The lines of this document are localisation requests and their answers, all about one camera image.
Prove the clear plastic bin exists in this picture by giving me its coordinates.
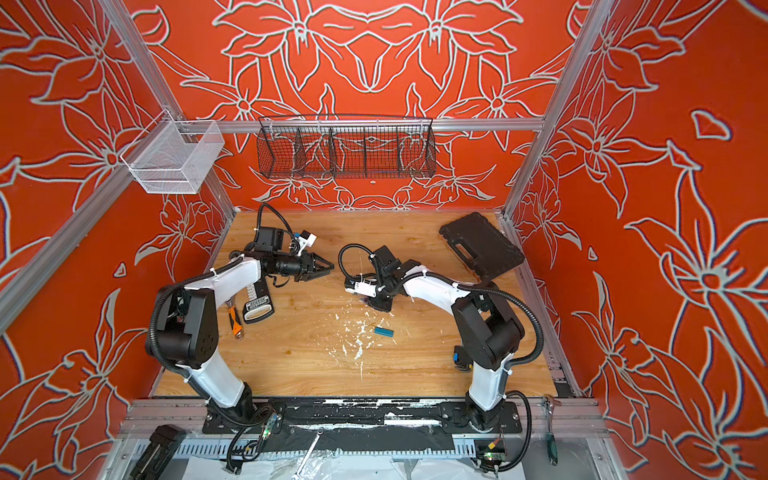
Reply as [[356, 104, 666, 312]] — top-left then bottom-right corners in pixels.
[[119, 111, 225, 195]]

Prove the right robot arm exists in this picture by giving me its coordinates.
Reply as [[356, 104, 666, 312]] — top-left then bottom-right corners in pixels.
[[337, 243, 544, 433]]

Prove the black box with blue clip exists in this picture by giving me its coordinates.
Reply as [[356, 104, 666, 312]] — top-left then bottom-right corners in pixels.
[[453, 345, 473, 372]]

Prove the green handled screwdriver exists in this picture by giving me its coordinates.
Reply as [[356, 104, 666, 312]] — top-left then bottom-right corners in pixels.
[[545, 432, 559, 466]]

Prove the teal usb drive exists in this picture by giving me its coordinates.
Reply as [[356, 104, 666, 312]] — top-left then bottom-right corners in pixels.
[[374, 327, 394, 338]]

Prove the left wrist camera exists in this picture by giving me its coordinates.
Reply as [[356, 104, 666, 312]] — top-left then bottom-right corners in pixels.
[[246, 227, 317, 256]]

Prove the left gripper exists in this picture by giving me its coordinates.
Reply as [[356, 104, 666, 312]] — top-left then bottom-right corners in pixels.
[[273, 252, 334, 281]]

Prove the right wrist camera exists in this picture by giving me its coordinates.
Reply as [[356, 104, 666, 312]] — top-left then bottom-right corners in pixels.
[[344, 279, 378, 297]]

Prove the black wire basket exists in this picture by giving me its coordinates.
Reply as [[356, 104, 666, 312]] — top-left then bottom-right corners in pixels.
[[256, 114, 437, 180]]

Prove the adjustable wrench orange handle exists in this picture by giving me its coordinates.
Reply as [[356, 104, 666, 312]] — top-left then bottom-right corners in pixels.
[[226, 298, 244, 340]]

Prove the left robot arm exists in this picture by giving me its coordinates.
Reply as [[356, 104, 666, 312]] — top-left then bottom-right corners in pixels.
[[145, 251, 334, 429]]

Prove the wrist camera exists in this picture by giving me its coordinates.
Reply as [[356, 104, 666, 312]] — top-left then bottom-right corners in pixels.
[[344, 279, 378, 297], [246, 227, 317, 256]]

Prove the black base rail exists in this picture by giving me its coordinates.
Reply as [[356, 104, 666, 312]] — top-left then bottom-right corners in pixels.
[[202, 395, 523, 436]]

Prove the black tool case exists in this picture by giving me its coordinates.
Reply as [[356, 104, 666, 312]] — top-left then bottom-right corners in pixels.
[[439, 212, 526, 281]]

